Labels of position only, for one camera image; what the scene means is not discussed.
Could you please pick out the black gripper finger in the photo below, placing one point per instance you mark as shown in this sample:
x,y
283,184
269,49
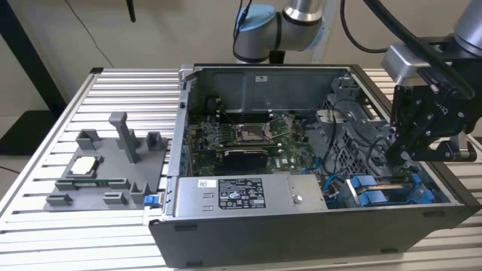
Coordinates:
x,y
400,118
443,152

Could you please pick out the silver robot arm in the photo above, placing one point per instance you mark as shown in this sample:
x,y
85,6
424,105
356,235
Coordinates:
x,y
259,42

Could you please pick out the grey metal disk bay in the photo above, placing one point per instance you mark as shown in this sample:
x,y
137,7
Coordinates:
x,y
353,124

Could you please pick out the black RAM slot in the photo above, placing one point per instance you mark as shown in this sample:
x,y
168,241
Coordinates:
x,y
244,116
244,112

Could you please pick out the green motherboard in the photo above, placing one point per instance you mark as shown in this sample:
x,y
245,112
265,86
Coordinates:
x,y
296,146

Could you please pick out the silver chipset heatsink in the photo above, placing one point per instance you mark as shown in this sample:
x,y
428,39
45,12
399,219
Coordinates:
x,y
289,163

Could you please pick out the CPU socket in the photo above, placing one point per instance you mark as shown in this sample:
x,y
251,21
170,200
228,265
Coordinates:
x,y
252,133

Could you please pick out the black graphics card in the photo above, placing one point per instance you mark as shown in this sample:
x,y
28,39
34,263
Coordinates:
x,y
245,158

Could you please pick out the grey metal power supply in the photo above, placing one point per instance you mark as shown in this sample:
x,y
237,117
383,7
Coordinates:
x,y
271,194

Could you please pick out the metal locking lever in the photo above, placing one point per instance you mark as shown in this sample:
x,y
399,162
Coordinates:
x,y
229,116

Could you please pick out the black PC case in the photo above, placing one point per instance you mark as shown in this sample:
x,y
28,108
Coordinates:
x,y
263,242

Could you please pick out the blue plastic latch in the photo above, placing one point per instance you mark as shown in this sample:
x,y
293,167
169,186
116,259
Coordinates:
x,y
149,201

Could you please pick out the grey parts rack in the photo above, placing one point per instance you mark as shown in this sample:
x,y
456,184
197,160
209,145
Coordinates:
x,y
112,172

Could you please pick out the black hanging rod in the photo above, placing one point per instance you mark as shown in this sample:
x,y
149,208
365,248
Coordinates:
x,y
129,11

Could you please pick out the silver CPU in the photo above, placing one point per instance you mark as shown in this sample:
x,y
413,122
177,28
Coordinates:
x,y
85,166

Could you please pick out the green RAM stick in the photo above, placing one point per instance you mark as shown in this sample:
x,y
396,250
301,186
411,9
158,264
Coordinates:
x,y
84,184

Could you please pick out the black stand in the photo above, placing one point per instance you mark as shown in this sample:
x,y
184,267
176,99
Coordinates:
x,y
33,132

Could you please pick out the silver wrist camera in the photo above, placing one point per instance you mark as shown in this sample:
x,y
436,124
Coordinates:
x,y
401,62

